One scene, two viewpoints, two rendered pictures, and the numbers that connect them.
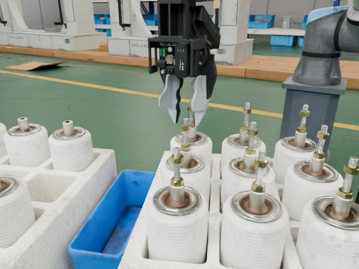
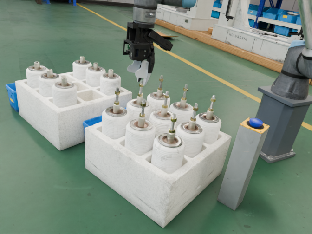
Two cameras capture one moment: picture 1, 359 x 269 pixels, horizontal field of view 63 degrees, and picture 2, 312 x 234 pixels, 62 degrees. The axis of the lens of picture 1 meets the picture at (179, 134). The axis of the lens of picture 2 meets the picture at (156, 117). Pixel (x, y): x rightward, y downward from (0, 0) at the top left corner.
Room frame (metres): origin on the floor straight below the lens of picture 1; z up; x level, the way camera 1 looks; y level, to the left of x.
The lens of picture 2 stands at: (-0.27, -0.51, 0.66)
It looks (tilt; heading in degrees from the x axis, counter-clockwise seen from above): 27 degrees down; 29
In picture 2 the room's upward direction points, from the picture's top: 8 degrees clockwise
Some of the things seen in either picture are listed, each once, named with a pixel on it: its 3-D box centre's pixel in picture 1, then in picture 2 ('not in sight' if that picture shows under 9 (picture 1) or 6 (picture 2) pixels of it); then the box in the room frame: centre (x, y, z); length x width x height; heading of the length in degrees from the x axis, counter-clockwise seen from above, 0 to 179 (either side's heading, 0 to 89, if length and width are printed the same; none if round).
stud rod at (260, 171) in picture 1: (259, 174); (142, 110); (0.36, -0.11, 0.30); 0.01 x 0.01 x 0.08
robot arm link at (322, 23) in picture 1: (327, 29); (303, 56); (0.98, -0.47, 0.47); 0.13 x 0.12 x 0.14; 37
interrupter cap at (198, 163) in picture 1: (185, 163); (139, 103); (0.49, -0.01, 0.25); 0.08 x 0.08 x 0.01
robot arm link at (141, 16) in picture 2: not in sight; (145, 16); (0.47, -0.01, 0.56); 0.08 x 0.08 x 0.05
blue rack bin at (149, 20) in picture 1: (154, 20); (276, 14); (6.51, 0.53, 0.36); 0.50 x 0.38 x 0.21; 151
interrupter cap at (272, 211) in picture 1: (255, 206); (141, 125); (0.36, -0.11, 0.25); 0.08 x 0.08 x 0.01
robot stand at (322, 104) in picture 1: (307, 121); (276, 122); (0.98, -0.46, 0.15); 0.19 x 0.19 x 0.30; 60
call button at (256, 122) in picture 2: not in sight; (255, 123); (0.51, -0.43, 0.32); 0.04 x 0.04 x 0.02
